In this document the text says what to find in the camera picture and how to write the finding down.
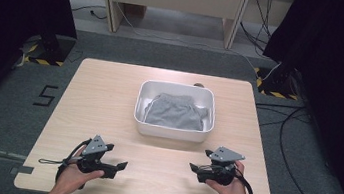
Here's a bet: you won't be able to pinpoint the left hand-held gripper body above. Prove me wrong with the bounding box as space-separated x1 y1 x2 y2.
75 132 122 180

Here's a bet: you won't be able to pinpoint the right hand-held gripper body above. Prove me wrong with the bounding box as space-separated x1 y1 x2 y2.
197 143 248 189

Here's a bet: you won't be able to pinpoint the white plastic bin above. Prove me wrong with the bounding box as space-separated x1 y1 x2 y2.
131 78 219 146

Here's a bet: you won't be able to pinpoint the grey shorts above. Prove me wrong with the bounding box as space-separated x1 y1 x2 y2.
141 90 212 134

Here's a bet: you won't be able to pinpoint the person's left hand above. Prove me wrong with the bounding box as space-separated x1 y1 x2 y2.
54 152 107 194

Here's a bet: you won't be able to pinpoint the dark tape strip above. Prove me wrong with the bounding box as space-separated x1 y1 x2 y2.
10 164 36 178

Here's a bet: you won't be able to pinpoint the black stand base striped tape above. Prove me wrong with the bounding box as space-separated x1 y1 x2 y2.
17 30 78 70
250 64 304 102

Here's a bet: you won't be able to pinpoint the black curtain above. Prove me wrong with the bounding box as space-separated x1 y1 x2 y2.
243 0 344 194
0 0 83 132

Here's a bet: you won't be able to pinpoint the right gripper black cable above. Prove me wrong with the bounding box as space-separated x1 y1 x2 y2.
231 167 258 194

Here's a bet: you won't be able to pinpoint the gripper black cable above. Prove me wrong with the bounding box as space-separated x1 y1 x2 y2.
35 131 93 189
231 167 258 194

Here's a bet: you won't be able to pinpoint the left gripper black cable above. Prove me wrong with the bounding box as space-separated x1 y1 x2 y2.
35 131 93 189

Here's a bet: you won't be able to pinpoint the long black floor cable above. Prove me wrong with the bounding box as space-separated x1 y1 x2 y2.
270 104 344 194

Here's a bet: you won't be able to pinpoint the black floor cables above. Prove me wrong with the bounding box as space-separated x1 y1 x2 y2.
252 100 314 133

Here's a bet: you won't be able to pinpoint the thin black floor cable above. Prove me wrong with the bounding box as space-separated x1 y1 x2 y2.
70 1 109 22

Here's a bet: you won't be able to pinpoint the bundle of black cables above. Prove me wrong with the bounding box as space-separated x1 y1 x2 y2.
235 0 279 58

